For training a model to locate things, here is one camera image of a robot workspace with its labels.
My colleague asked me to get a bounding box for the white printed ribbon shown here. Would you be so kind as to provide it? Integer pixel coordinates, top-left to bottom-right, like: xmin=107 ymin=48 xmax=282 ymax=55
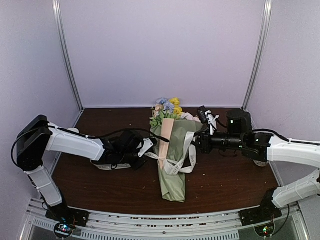
xmin=91 ymin=131 xmax=197 ymax=176

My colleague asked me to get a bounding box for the pink rose stem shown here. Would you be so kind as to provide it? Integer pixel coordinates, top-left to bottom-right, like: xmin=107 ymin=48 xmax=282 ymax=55
xmin=179 ymin=112 xmax=201 ymax=123

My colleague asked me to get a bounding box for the pink wrapping paper sheet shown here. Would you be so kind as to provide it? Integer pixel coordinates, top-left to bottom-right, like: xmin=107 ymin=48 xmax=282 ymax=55
xmin=150 ymin=118 xmax=203 ymax=203

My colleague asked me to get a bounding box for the pale yellow flower stem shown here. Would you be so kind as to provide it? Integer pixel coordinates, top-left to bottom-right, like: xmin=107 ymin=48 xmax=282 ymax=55
xmin=149 ymin=110 xmax=180 ymax=128

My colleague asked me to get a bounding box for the peach flower stem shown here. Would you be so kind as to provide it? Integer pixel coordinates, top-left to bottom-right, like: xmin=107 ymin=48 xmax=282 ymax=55
xmin=151 ymin=103 xmax=164 ymax=118

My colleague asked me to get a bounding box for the blue flower stem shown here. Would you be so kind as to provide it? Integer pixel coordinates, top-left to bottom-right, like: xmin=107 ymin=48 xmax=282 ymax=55
xmin=156 ymin=97 xmax=175 ymax=113

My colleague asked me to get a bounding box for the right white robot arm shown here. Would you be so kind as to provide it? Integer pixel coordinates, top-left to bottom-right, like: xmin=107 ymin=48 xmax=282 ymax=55
xmin=194 ymin=106 xmax=320 ymax=221

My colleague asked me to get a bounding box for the white patterned mug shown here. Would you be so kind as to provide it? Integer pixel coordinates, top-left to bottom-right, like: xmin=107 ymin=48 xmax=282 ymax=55
xmin=253 ymin=160 xmax=268 ymax=168

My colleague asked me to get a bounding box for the left white patterned bowl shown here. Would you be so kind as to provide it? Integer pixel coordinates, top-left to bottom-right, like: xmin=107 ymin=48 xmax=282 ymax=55
xmin=66 ymin=127 xmax=80 ymax=135

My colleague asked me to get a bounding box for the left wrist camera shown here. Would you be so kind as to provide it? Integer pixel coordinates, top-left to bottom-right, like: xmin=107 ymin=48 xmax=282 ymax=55
xmin=136 ymin=137 xmax=158 ymax=158

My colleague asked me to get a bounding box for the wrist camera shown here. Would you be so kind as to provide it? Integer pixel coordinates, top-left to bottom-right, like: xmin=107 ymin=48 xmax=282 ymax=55
xmin=197 ymin=106 xmax=220 ymax=135
xmin=136 ymin=137 xmax=158 ymax=158

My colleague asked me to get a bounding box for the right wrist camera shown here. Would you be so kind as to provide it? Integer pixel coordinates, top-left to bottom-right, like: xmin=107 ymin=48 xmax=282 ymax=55
xmin=197 ymin=106 xmax=220 ymax=135

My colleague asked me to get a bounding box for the front aluminium rail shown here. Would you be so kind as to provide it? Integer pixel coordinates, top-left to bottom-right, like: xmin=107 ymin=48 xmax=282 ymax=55
xmin=24 ymin=197 xmax=305 ymax=240

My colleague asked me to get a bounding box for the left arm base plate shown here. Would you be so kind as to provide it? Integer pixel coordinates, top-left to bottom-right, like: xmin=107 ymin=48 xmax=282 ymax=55
xmin=45 ymin=208 xmax=90 ymax=240

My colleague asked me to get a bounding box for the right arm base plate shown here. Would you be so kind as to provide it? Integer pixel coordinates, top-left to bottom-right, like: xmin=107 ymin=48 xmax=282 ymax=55
xmin=239 ymin=206 xmax=282 ymax=238

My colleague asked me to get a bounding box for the right aluminium frame post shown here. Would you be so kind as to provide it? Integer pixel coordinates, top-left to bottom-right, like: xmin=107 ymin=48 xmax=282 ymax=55
xmin=242 ymin=0 xmax=273 ymax=110

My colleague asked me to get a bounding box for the aluminium frame post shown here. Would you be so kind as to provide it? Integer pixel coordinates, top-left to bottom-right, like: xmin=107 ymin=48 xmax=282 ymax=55
xmin=242 ymin=0 xmax=273 ymax=110
xmin=52 ymin=0 xmax=84 ymax=111

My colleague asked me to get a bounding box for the left aluminium frame post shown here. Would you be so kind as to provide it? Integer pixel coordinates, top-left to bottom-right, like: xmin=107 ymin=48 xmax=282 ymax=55
xmin=52 ymin=0 xmax=84 ymax=111

